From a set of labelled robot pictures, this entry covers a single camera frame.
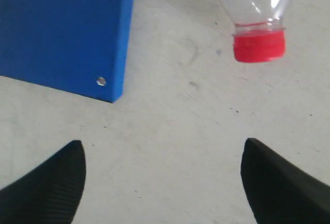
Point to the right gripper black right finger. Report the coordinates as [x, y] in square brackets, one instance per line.
[278, 191]

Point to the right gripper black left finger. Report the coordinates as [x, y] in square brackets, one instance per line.
[50, 193]

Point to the blue ring binder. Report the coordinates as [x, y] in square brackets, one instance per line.
[77, 46]

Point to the clear water bottle red cap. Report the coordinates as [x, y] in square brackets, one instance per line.
[259, 34]

